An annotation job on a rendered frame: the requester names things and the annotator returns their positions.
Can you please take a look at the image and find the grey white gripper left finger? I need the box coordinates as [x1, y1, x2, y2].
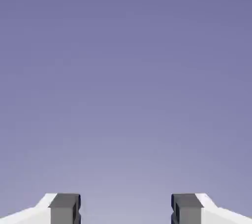
[0, 192, 82, 224]

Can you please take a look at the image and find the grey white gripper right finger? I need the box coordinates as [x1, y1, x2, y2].
[170, 192, 252, 224]

